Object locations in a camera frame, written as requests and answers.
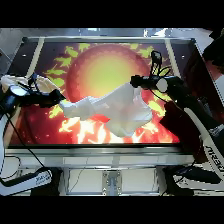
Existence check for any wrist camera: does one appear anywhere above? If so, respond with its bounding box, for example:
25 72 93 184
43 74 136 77
149 50 163 78
27 72 40 90

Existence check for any black cable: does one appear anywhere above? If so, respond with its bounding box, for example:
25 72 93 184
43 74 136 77
2 111 47 169
67 168 85 193

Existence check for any dark red garment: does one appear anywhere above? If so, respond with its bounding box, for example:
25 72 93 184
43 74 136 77
159 49 224 158

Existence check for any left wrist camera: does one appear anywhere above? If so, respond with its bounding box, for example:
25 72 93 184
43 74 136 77
27 72 40 90

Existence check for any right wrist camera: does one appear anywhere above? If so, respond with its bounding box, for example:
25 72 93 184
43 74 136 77
149 50 163 78

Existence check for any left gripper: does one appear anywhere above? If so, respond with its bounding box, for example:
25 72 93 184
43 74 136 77
38 88 67 109

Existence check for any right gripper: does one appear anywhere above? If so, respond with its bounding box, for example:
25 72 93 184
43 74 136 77
129 74 158 90

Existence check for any white T-shirt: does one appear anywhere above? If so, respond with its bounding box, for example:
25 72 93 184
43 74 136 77
58 82 154 139

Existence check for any cream garment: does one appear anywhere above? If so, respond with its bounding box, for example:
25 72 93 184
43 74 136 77
0 74 62 98

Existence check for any black garment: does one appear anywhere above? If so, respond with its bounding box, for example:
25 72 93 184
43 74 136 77
202 28 224 68

